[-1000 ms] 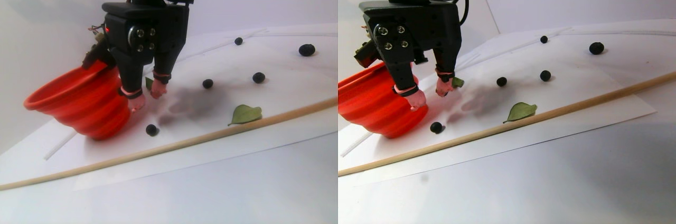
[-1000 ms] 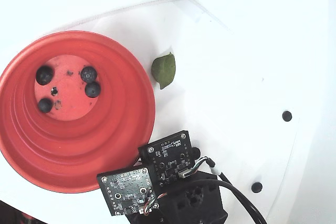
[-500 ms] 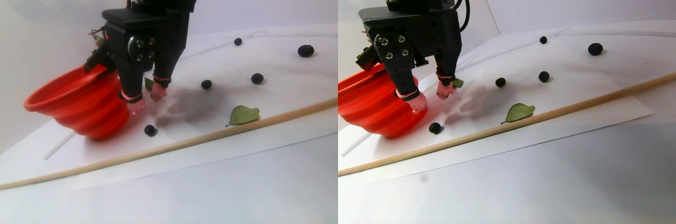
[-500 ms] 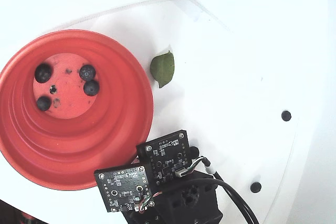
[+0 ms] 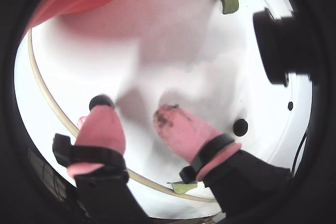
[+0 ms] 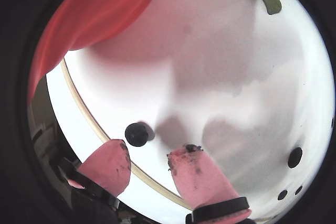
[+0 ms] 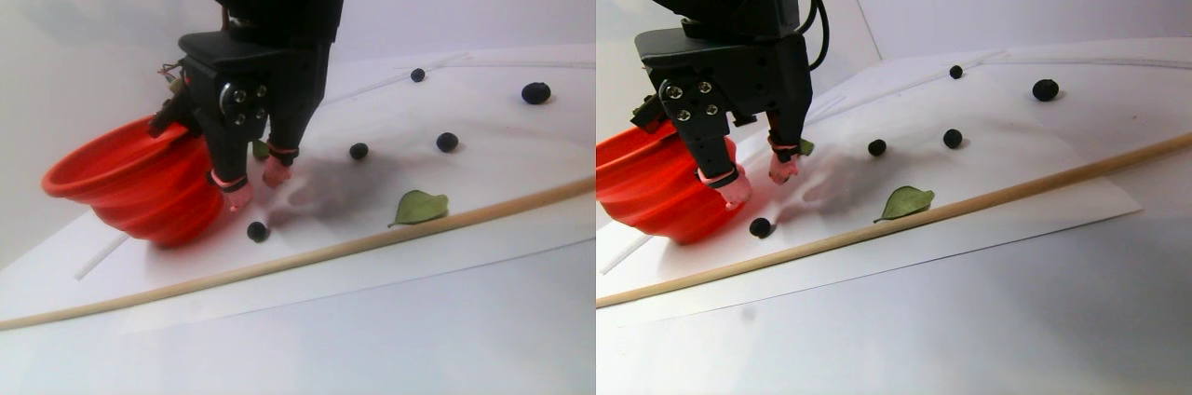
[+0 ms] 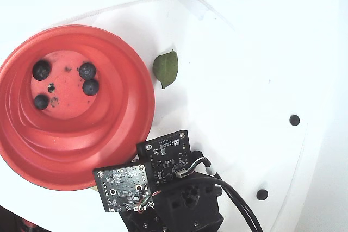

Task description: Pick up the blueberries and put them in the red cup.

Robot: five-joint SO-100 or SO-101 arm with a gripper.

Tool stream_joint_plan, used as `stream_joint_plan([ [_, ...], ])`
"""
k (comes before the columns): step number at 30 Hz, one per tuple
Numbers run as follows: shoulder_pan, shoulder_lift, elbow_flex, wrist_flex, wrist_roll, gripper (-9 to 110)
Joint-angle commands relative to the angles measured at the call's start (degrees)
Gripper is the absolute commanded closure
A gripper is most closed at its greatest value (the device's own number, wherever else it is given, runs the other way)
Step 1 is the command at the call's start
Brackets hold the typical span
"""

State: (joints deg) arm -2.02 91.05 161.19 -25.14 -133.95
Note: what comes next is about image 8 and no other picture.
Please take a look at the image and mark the dark green leaf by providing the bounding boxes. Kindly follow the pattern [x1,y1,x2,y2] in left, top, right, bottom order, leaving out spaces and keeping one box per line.
[152,49,179,90]

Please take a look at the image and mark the white paper sheet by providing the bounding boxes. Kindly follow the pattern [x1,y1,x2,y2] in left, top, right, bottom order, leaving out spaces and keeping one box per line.
[89,0,318,232]

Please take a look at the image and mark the dark red background object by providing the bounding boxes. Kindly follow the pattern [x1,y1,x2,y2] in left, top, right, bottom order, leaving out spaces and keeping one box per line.
[16,218,41,232]

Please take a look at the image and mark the red collapsible silicone cup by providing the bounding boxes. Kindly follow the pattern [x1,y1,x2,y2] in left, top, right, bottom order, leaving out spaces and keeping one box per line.
[0,24,156,191]

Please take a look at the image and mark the red green camera wire bundle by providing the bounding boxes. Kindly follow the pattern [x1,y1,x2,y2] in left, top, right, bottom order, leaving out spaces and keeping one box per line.
[134,187,161,214]

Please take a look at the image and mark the black cable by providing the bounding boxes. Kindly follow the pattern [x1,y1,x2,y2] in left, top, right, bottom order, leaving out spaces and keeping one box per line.
[198,176,264,232]
[214,181,256,232]

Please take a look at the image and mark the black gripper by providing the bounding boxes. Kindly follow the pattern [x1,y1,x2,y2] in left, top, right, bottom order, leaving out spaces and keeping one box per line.
[119,172,225,232]

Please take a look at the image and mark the white green camera wire bundle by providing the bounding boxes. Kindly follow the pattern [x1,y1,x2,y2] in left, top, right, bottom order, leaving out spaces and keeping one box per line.
[176,156,212,178]

